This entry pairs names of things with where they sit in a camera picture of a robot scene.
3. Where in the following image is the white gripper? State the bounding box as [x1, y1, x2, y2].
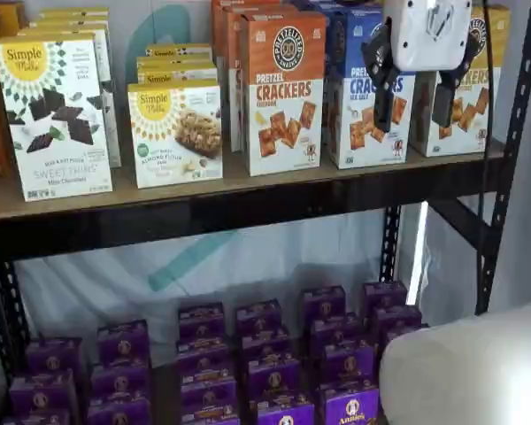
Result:
[361, 0, 480, 133]

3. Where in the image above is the wooden shelf board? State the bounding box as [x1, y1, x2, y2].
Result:
[0, 140, 505, 223]

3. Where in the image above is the orange white pretzel crackers box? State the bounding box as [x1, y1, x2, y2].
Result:
[223, 5, 300, 154]
[210, 0, 293, 61]
[238, 10, 328, 178]

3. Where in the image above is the black cable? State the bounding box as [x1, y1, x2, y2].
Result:
[473, 0, 504, 278]

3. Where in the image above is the blue white pretzel crackers box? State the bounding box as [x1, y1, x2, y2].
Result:
[291, 0, 384, 19]
[328, 7, 418, 171]

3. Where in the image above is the Simple Mills sweet thins box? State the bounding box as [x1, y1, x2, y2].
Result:
[16, 23, 123, 170]
[0, 32, 115, 203]
[38, 5, 112, 20]
[27, 16, 112, 30]

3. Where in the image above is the Simple Mills almond bars box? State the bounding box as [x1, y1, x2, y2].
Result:
[135, 55, 218, 72]
[127, 79, 225, 189]
[136, 66, 219, 86]
[144, 42, 214, 60]

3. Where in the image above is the black metal shelf rack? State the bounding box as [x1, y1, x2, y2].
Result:
[0, 0, 531, 389]

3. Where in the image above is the purple Annie's box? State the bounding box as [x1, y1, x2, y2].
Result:
[177, 302, 227, 341]
[0, 408, 73, 425]
[309, 313, 360, 352]
[174, 335, 232, 374]
[86, 395, 152, 425]
[318, 379, 381, 425]
[381, 324, 428, 352]
[180, 410, 241, 425]
[89, 359, 151, 402]
[361, 280, 409, 316]
[25, 337, 84, 378]
[300, 285, 348, 321]
[255, 392, 316, 425]
[245, 352, 302, 400]
[321, 342, 377, 385]
[96, 318, 151, 367]
[240, 328, 292, 360]
[234, 298, 284, 338]
[8, 370, 78, 418]
[370, 304, 424, 338]
[179, 367, 239, 417]

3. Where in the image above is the yellow white pretzel crackers box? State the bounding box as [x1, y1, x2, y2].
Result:
[408, 4, 512, 158]

